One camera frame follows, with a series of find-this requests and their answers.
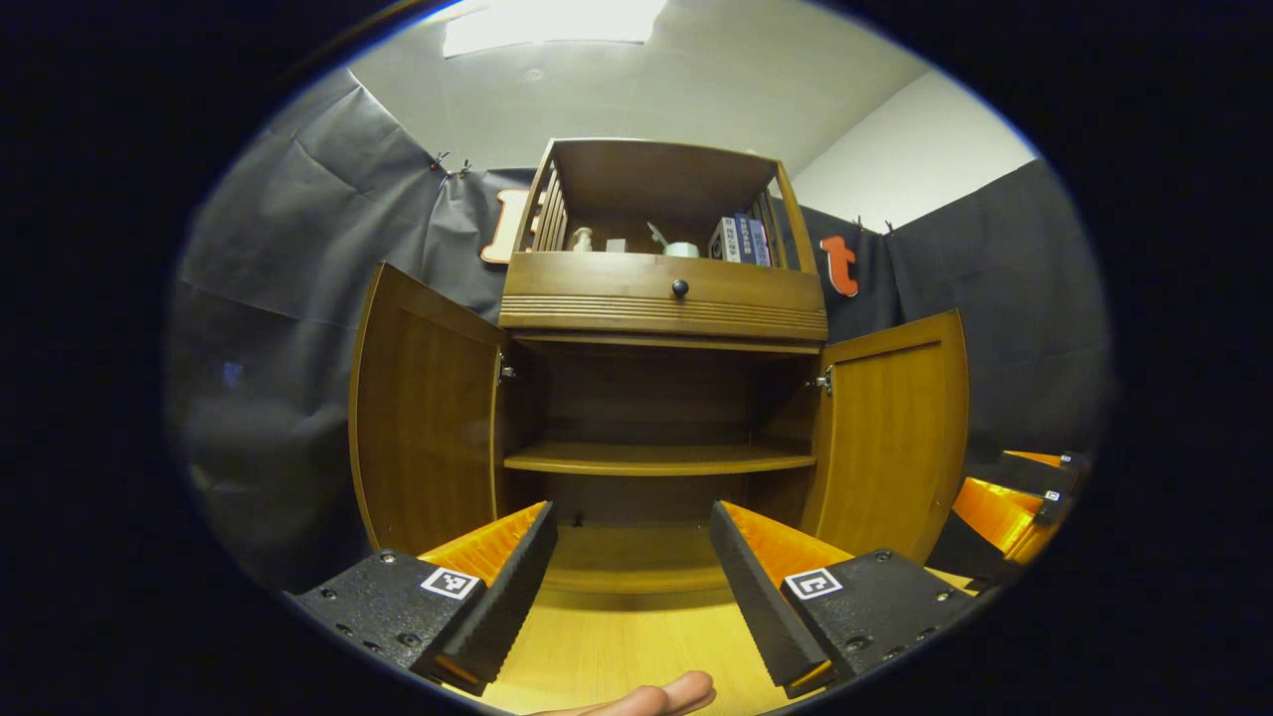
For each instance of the wooden shoe cabinet door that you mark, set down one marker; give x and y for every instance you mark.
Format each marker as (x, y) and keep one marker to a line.
(890, 438)
(428, 428)

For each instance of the wooden double-door shoe cabinet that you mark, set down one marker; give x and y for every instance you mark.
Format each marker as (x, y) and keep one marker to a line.
(646, 408)

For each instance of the wooden cabinet drawer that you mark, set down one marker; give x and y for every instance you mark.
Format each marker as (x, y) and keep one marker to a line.
(597, 288)

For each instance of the dark blue upright book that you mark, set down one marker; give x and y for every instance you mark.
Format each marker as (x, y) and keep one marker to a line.
(745, 241)

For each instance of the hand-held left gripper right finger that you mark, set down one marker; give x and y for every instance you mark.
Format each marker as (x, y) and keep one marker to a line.
(756, 597)

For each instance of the small pale bottle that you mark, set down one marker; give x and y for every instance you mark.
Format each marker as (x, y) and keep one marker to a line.
(583, 241)

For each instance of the small white object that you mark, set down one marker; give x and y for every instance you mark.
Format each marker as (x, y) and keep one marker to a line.
(656, 234)

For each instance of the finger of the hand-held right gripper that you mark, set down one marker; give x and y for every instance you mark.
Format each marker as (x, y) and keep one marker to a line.
(1034, 477)
(995, 517)

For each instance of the pale green tape roll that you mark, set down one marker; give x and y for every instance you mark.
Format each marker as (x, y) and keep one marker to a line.
(682, 251)

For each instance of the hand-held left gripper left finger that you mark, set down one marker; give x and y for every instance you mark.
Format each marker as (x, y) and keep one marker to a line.
(512, 597)

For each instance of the ceiling light panel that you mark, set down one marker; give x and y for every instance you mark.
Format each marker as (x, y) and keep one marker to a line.
(557, 25)

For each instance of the white upright book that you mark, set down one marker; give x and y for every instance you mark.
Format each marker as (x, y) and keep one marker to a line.
(724, 241)

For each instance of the light blue upright book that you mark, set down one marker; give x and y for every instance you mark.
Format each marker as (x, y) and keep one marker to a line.
(761, 245)

